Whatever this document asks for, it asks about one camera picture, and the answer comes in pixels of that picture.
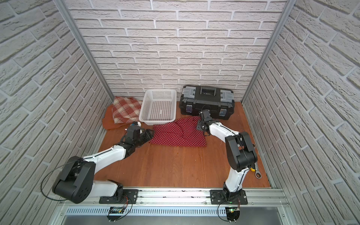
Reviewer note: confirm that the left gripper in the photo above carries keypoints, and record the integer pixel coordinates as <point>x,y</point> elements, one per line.
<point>143,136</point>

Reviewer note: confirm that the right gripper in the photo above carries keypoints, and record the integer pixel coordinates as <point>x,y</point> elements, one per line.
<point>198,126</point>

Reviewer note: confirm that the red polka dot skirt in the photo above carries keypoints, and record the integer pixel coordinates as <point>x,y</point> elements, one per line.
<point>180,133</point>

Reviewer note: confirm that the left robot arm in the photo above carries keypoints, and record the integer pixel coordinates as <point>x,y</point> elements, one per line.
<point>76,180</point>

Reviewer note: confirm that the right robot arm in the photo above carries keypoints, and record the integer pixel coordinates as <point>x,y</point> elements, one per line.
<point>240,151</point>

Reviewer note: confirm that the black plastic toolbox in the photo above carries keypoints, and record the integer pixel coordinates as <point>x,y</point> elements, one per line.
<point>220,102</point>

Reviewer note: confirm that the white plastic basket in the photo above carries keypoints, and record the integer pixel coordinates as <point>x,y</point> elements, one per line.
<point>158,107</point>

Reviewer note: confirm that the red plaid skirt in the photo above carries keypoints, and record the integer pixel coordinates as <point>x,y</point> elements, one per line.
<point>126,110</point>

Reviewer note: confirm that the orange skirt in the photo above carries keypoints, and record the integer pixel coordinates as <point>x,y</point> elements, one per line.
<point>108,122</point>

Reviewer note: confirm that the left controller board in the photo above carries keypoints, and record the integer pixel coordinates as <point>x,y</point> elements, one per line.
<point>116,213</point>

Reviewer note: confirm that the controller board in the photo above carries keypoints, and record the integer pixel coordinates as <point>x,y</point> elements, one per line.
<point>232,214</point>
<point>116,213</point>

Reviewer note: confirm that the right controller board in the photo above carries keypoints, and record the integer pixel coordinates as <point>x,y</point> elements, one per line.
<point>232,214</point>

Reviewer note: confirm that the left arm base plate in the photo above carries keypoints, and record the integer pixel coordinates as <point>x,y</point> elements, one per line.
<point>121,197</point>

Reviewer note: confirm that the aluminium mounting rail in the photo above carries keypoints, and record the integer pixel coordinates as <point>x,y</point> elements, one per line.
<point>203,197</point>

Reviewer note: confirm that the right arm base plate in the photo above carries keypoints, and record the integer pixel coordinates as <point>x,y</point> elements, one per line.
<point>218,196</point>

